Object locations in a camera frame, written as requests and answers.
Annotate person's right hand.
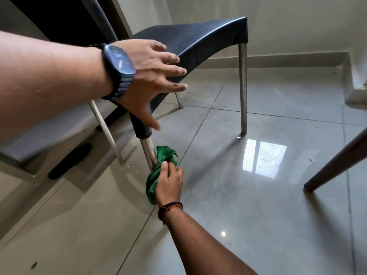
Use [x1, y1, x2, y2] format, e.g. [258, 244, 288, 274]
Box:
[154, 161, 184, 208]

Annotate person's left hand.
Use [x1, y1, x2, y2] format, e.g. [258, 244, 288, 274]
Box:
[110, 39, 189, 131]

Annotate green cleaning cloth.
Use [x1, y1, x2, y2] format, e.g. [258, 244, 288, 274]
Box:
[146, 146, 179, 205]

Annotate person's left forearm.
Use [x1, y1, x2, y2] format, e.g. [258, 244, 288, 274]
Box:
[0, 31, 113, 141]

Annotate person's right forearm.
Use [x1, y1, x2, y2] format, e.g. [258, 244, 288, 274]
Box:
[164, 207, 258, 275]

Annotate black and red wristband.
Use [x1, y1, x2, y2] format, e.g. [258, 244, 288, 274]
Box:
[157, 201, 183, 226]

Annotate black plastic chair metal legs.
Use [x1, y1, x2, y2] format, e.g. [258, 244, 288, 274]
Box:
[78, 0, 249, 173]

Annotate dark blue wristwatch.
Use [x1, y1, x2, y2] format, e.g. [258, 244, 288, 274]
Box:
[90, 43, 137, 101]

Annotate black slipper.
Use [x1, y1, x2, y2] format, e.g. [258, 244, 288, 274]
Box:
[48, 143, 92, 180]

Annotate brown wooden furniture leg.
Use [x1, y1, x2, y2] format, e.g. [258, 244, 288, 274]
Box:
[303, 127, 367, 193]

